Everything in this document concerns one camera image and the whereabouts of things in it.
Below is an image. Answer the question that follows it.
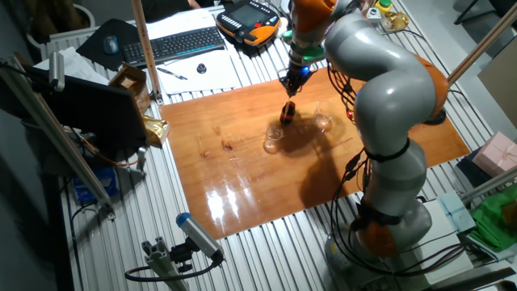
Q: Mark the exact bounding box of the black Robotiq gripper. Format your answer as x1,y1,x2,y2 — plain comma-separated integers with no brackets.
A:
280,63,312,98

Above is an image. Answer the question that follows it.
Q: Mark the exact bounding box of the amber glass bottle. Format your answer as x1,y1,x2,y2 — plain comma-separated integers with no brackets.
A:
279,100,297,125

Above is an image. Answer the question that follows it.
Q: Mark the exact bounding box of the clear tapered cup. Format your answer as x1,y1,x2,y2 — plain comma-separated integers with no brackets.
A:
311,99,335,134

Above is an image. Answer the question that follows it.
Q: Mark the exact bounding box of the clear graduated glass beaker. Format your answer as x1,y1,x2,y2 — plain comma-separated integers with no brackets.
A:
262,123,285,155

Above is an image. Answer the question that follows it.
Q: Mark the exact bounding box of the white printed paper sheet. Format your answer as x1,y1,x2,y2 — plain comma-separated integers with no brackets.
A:
155,48,243,96

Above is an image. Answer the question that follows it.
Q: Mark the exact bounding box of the black orange teach pendant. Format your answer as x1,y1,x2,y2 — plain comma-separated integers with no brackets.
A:
215,0,282,47

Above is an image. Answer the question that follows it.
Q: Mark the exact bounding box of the grey box with teal button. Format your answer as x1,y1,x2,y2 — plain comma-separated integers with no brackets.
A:
366,6,383,24

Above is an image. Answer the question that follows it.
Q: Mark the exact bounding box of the varnished wooden board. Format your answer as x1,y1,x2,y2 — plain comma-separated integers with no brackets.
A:
159,64,472,240

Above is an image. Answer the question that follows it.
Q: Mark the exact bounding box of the black pen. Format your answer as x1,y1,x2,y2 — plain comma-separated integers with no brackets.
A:
156,66,189,81

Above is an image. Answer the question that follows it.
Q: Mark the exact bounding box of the crumpled gold wrapper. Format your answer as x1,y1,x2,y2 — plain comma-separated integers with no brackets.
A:
381,11,411,32

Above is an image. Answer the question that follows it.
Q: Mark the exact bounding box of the black computer keyboard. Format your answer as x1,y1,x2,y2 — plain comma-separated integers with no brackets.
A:
121,26,226,69

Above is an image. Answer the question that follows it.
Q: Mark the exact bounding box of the white paper stack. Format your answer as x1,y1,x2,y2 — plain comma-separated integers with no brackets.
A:
34,46,110,86
145,7,219,41

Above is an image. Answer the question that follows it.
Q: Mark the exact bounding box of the gold foil bag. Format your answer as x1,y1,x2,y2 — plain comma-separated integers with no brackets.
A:
141,115,171,149

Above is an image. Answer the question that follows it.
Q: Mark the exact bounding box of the black C-clamp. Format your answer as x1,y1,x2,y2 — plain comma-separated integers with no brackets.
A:
423,107,448,125

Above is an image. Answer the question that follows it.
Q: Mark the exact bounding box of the open cardboard box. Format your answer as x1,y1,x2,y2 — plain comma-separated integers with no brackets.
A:
107,63,151,115

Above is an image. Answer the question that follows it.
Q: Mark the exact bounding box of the blue grey computer mouse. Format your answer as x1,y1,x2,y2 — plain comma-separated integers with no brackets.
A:
103,35,120,56

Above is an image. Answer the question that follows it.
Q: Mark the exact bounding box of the dark blue box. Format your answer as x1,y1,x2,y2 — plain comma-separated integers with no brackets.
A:
455,147,494,188

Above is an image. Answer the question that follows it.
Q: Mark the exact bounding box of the black flat monitor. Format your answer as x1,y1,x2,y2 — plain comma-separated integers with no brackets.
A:
22,64,149,153

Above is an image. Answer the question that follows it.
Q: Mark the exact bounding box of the black mouse pad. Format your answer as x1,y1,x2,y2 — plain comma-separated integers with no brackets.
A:
75,18,141,72

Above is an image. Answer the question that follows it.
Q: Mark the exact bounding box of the light blue box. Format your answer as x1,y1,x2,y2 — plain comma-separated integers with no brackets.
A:
438,191,477,234

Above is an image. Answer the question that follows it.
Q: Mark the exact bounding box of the white base box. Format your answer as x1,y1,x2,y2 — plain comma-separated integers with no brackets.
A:
415,197,474,286

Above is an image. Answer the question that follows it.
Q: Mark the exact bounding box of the beige cardboard panel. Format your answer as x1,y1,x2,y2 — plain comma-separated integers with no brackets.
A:
477,46,517,130

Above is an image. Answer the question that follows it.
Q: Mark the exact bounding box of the pink gift box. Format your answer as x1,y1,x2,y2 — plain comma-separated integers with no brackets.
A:
471,131,517,179

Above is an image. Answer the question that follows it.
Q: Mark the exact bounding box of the aluminium profile bar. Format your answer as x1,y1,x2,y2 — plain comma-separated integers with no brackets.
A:
460,165,517,205

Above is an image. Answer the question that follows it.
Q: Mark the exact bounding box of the black office chair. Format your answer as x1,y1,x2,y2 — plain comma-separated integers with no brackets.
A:
454,0,517,25

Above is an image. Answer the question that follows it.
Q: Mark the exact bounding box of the white radiator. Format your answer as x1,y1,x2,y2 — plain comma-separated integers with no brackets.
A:
40,27,102,61

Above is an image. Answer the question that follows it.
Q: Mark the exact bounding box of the green cloth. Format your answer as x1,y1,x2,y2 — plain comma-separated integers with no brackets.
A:
468,183,517,254

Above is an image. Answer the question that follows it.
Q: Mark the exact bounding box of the green flange mount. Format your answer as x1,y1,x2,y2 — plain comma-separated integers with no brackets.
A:
281,30,326,62

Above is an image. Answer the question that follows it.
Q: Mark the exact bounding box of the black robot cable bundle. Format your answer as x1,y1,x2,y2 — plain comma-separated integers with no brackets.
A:
326,60,469,280

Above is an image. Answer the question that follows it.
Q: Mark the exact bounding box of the wooden frame post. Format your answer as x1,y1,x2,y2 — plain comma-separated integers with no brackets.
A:
130,0,164,105

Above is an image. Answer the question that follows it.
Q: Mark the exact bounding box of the grey camera with blue cap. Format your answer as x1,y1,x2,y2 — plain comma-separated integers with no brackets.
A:
175,212,225,262

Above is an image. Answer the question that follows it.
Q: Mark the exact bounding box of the clamped metal frame post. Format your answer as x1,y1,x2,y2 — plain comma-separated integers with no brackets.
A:
446,2,517,88

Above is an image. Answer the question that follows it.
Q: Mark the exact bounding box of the orange cable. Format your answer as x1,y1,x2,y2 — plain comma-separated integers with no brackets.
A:
78,129,141,167

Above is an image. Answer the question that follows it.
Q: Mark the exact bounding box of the aluminium profile bracket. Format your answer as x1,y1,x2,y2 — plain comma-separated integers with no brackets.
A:
141,236,191,291

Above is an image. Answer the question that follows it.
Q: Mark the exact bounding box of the black camera cable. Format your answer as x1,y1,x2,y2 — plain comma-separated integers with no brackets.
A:
124,258,223,283

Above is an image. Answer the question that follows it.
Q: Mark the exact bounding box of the grey depth camera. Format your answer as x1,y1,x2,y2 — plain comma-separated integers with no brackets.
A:
48,50,65,93

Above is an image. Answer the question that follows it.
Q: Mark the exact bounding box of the beige diagonal frame bar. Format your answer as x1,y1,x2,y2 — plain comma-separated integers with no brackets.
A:
0,56,116,219

